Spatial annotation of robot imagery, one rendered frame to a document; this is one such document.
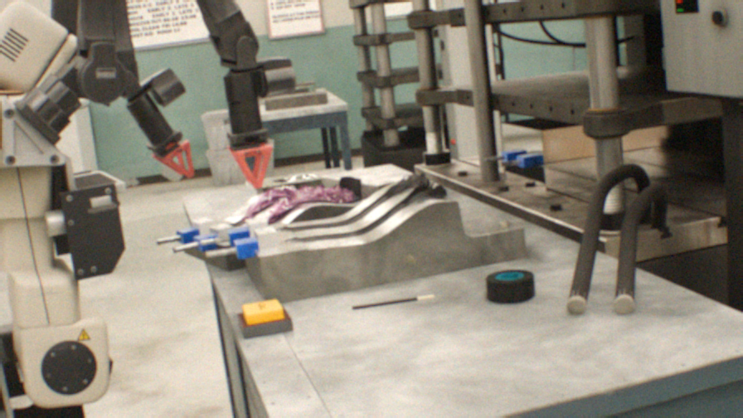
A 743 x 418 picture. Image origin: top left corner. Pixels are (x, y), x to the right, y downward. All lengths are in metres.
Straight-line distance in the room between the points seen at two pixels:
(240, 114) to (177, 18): 7.30
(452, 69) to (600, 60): 4.13
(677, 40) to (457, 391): 0.96
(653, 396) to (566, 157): 1.26
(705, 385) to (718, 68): 0.73
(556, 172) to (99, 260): 1.20
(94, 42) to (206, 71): 7.41
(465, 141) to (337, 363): 4.82
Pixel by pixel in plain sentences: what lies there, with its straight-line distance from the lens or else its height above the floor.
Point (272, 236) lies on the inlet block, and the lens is 1.67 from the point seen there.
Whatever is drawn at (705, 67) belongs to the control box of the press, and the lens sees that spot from 1.81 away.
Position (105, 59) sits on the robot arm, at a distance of 1.51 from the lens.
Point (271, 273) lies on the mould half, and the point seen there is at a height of 0.86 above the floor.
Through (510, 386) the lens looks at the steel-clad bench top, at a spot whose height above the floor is 0.80.
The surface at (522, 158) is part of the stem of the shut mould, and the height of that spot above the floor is 0.88.
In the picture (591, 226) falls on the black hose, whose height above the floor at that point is 0.88.
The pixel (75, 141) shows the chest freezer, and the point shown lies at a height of 0.60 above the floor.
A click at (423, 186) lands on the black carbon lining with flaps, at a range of 1.77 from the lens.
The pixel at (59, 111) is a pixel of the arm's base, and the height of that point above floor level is 1.19.
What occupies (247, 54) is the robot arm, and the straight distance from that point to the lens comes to 1.61.
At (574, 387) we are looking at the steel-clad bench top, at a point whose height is 0.80.
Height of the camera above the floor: 1.26
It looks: 11 degrees down
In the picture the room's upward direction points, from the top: 6 degrees counter-clockwise
